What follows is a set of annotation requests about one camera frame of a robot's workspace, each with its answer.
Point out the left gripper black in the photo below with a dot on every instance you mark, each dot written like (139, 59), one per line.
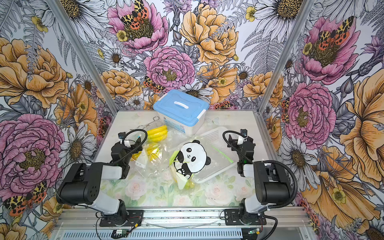
(132, 147)

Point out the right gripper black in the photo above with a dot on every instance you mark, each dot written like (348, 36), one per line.
(237, 144)

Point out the panda zip-top bag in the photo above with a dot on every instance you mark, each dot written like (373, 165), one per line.
(190, 159)

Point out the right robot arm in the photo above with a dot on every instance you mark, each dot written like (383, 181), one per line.
(276, 185)

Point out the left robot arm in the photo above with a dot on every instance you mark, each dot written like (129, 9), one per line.
(82, 187)

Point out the clear bag with banana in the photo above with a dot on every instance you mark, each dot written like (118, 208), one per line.
(151, 154)

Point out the yellow banana bunch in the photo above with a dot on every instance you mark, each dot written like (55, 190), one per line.
(158, 134)

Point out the white plastic basket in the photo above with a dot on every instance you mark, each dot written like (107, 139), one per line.
(222, 157)

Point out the blue lid storage box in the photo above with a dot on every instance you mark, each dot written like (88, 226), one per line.
(181, 111)

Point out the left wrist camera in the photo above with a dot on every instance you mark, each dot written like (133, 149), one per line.
(124, 139)

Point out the metal wire tongs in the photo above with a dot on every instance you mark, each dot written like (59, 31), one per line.
(152, 124)

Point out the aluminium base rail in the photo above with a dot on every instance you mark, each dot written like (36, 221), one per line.
(184, 223)

